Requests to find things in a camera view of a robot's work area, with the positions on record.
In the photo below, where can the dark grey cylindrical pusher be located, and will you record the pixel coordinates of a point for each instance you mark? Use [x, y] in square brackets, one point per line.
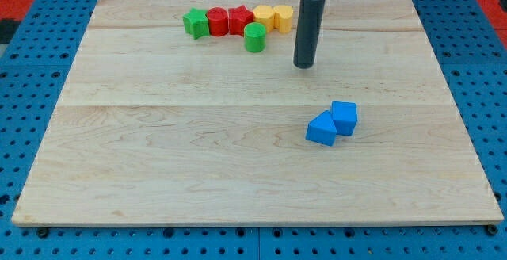
[307, 32]

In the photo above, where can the green cylinder block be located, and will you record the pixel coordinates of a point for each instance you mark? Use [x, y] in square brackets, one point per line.
[254, 37]

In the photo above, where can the yellow heart block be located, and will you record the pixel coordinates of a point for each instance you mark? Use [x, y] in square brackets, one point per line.
[283, 18]

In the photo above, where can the yellow hexagon block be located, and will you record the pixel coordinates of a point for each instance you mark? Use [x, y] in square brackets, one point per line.
[265, 15]

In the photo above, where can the red star block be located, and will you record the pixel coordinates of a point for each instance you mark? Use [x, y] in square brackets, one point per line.
[238, 18]

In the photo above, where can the red cylinder block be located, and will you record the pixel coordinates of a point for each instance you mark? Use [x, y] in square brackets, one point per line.
[217, 21]

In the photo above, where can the blue cube block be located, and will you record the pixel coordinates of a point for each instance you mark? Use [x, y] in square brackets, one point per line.
[344, 116]

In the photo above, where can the blue triangle block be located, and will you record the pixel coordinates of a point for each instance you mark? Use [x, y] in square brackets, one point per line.
[322, 129]

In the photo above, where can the green star block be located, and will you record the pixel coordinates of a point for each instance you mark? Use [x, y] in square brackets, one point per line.
[196, 23]

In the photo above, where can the wooden board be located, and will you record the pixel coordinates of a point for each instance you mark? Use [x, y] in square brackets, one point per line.
[155, 129]

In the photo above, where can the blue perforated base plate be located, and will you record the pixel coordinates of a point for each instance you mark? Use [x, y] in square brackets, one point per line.
[39, 56]

